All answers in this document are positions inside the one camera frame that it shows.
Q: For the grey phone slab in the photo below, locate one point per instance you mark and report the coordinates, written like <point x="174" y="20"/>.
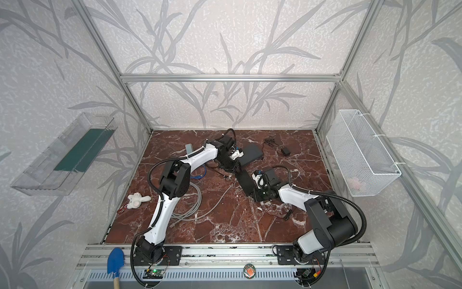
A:
<point x="189" y="149"/>

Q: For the black power adapter with cable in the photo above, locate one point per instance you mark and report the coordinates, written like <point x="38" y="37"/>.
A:
<point x="271" y="142"/>

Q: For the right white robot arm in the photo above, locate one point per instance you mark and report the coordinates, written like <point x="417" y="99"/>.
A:
<point x="335" y="221"/>

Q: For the green circuit board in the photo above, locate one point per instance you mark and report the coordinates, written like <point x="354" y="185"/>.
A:
<point x="153" y="274"/>

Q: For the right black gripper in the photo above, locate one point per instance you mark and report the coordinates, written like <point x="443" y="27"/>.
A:
<point x="253" y="186"/>

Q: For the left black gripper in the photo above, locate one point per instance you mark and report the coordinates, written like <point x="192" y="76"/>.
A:
<point x="230" y="161"/>

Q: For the white wire mesh basket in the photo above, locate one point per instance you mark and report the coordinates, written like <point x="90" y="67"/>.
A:
<point x="359" y="152"/>

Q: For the black ribbed router box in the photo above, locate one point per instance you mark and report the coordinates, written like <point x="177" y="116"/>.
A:
<point x="246" y="182"/>

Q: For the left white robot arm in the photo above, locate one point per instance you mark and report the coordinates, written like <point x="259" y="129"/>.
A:
<point x="170" y="179"/>

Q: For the blue shovel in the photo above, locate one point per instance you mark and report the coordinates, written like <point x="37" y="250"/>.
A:
<point x="115" y="262"/>

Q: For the dark grey network switch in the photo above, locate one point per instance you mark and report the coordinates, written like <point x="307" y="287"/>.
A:
<point x="251" y="153"/>

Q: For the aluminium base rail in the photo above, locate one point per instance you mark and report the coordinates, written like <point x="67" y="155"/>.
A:
<point x="234" y="255"/>

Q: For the pink item in basket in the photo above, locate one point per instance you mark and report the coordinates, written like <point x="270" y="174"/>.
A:
<point x="355" y="184"/>

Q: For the white plush toy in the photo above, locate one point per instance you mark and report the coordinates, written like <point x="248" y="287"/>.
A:
<point x="136" y="199"/>

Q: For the red round button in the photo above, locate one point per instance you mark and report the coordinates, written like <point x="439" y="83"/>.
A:
<point x="249" y="271"/>

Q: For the clear plastic wall bin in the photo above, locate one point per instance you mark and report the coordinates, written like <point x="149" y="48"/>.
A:
<point x="57" y="170"/>

